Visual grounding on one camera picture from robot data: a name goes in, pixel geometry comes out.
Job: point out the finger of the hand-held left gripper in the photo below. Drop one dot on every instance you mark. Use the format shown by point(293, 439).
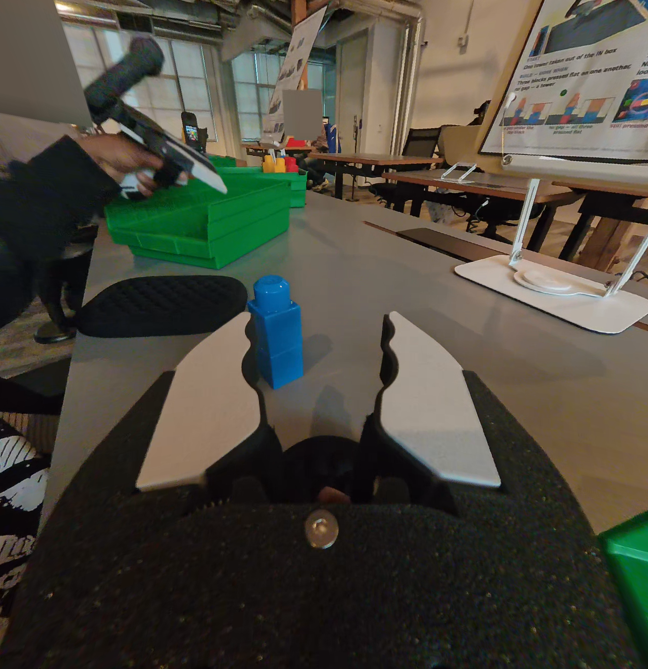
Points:
point(203, 171)

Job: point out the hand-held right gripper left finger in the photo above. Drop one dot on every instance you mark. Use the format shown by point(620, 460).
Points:
point(198, 418)

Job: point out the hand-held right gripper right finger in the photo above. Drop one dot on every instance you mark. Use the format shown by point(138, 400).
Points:
point(433, 413)

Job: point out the green plastic bin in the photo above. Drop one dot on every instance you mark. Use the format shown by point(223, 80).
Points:
point(198, 258)
point(219, 219)
point(635, 585)
point(287, 183)

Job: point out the blue mega block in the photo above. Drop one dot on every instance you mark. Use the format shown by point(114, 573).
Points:
point(274, 326)
point(282, 372)

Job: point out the person's left forearm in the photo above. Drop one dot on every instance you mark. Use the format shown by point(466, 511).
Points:
point(31, 219)

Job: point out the yellow mega block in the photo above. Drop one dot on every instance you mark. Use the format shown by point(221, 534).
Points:
point(274, 165)

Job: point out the red mega block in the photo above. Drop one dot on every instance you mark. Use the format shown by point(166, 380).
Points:
point(291, 164)

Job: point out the person's left hand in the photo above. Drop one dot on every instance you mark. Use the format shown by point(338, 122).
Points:
point(114, 154)

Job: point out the black device with screen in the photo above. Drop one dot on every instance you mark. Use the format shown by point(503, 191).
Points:
point(192, 129)

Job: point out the instruction poster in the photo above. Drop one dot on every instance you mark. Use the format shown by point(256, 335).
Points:
point(580, 78)
point(297, 57)

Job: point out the white stand base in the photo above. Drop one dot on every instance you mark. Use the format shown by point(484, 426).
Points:
point(554, 298)

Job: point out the wooden top desk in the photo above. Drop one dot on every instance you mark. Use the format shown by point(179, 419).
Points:
point(376, 158)
point(611, 191)
point(475, 185)

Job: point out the black mesh office chair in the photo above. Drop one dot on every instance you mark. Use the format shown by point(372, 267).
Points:
point(423, 141)

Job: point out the small white stand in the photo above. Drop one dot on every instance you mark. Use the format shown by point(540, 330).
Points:
point(460, 173)

